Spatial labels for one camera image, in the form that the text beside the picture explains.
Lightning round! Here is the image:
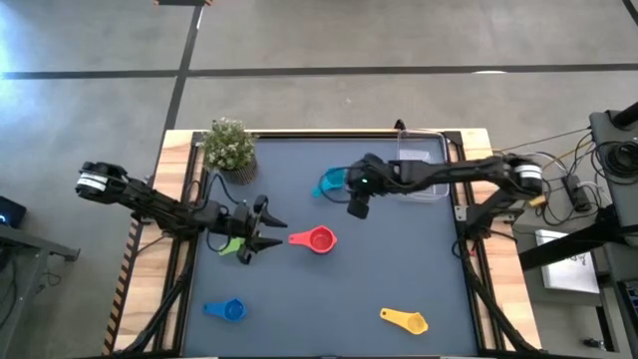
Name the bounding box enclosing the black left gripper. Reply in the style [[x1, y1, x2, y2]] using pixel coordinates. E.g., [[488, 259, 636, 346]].
[[213, 194, 289, 266]]

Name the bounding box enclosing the green measuring cup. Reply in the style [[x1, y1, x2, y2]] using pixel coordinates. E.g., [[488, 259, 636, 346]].
[[217, 236, 246, 257]]

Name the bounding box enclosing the teal measuring cup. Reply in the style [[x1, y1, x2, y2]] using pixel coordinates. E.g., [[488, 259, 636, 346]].
[[311, 167, 350, 198]]

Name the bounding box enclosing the red measuring cup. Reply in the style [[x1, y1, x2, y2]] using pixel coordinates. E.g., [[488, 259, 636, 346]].
[[287, 224, 339, 255]]

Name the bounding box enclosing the blue measuring cup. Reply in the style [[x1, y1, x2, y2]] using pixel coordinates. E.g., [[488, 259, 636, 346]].
[[202, 297, 248, 324]]

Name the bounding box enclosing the yellow measuring cup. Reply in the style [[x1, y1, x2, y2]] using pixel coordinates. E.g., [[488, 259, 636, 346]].
[[379, 306, 430, 336]]

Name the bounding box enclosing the clear plastic container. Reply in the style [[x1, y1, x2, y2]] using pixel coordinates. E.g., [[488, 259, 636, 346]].
[[396, 128, 451, 203]]

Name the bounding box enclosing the potted plant ribbed grey pot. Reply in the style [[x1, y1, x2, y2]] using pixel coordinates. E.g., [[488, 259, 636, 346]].
[[197, 117, 260, 186]]

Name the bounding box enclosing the grey-blue table mat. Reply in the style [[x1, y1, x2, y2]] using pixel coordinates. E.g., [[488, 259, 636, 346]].
[[181, 137, 480, 358]]

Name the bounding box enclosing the black yellow hazard tape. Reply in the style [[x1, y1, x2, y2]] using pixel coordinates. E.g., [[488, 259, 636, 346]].
[[102, 174, 152, 356]]

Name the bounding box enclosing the black power strip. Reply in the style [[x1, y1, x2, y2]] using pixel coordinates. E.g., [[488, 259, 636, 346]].
[[561, 174, 594, 213]]

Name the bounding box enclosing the black crossbar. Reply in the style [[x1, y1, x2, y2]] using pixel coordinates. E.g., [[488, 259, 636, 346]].
[[517, 218, 619, 273]]

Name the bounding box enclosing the white board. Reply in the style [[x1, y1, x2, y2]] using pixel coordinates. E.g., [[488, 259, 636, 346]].
[[533, 227, 602, 295]]

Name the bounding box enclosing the grey metal stand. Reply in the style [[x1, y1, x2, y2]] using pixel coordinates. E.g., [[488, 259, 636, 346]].
[[587, 102, 638, 240]]

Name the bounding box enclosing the black device blue light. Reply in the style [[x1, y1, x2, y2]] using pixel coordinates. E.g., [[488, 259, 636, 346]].
[[0, 195, 28, 229]]

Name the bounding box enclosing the black equipment rack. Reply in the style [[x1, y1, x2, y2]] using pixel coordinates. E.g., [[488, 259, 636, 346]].
[[595, 238, 638, 359]]

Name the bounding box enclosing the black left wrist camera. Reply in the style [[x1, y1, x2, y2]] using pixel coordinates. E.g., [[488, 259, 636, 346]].
[[231, 201, 253, 233]]

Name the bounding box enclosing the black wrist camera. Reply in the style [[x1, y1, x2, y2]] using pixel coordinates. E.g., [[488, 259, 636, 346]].
[[231, 201, 253, 233], [346, 194, 371, 220]]

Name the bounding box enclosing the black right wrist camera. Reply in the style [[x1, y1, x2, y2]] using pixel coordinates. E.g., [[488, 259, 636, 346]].
[[346, 194, 371, 220]]

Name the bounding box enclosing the black aluminium frame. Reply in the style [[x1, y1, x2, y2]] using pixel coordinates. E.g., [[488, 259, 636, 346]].
[[102, 129, 547, 359]]

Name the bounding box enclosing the yellow cable with plug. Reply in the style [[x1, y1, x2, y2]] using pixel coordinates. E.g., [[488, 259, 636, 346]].
[[497, 144, 594, 209]]

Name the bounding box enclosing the coiled black cable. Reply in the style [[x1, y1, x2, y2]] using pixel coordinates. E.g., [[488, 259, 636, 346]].
[[595, 141, 638, 185]]

